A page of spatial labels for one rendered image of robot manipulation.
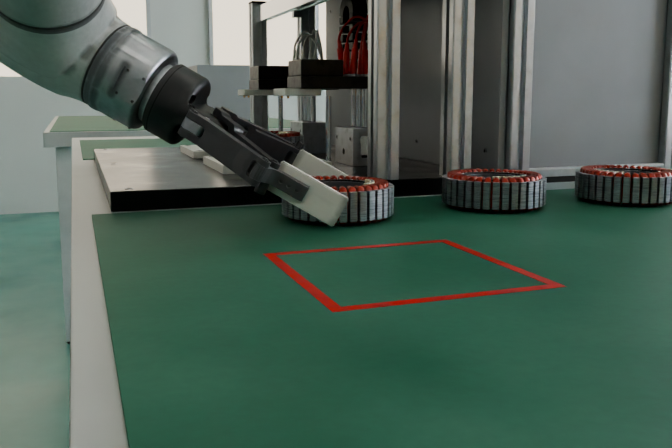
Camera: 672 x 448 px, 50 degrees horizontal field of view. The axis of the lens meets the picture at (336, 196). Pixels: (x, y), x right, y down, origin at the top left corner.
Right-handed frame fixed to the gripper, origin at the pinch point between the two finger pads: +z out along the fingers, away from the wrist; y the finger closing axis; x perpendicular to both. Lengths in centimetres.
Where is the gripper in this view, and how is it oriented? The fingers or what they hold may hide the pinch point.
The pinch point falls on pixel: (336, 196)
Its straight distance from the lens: 71.6
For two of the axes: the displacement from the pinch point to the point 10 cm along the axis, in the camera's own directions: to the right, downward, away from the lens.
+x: 4.9, -8.6, -1.6
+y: -0.8, 1.4, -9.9
